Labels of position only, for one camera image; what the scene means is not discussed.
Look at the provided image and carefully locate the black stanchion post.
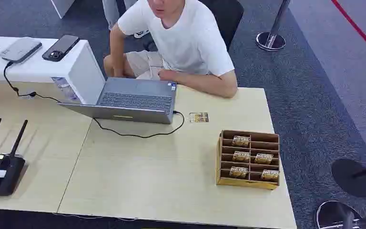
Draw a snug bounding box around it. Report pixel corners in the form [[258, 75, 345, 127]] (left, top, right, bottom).
[[331, 158, 366, 198]]

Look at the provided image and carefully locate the wooden card box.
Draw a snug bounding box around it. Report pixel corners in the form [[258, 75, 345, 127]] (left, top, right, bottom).
[[215, 130, 281, 190]]

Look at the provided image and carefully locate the grey power bank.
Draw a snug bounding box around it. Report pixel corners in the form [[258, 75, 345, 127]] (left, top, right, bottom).
[[0, 37, 43, 64]]

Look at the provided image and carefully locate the chrome stanchion base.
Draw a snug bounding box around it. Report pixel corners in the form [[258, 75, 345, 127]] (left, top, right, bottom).
[[315, 200, 366, 229]]

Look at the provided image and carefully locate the black smartphone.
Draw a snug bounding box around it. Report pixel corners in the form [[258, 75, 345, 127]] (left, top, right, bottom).
[[41, 34, 81, 62]]

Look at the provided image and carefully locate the person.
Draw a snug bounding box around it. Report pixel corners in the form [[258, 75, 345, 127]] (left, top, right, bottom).
[[103, 0, 238, 99]]

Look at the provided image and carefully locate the white board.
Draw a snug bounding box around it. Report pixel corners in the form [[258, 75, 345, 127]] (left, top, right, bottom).
[[50, 0, 76, 19]]

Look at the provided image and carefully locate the grey laptop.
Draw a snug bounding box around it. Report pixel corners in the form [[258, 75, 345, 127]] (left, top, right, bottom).
[[57, 50, 178, 125]]

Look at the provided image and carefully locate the gold printed card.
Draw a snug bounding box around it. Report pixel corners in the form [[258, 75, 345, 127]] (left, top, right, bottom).
[[189, 112, 210, 123], [254, 153, 274, 165], [229, 167, 249, 179], [260, 169, 280, 182], [232, 135, 251, 147], [232, 151, 252, 163]]

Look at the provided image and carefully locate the chrome stanchion post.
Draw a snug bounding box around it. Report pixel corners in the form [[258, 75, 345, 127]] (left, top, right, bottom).
[[255, 0, 291, 52]]

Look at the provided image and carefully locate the black router with antennas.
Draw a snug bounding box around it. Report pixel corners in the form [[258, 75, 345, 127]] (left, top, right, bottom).
[[0, 118, 29, 197]]

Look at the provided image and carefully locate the black office chair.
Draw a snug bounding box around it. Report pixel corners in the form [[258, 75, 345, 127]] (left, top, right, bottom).
[[142, 0, 244, 52]]

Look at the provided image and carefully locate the black charging cable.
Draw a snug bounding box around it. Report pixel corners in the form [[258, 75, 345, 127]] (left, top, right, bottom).
[[3, 61, 63, 104]]

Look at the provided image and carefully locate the red barrier belt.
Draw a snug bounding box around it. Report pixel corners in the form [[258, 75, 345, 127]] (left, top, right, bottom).
[[330, 0, 366, 64]]

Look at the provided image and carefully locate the black laptop cable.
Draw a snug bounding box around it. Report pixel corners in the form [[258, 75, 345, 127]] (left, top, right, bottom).
[[92, 110, 185, 139]]

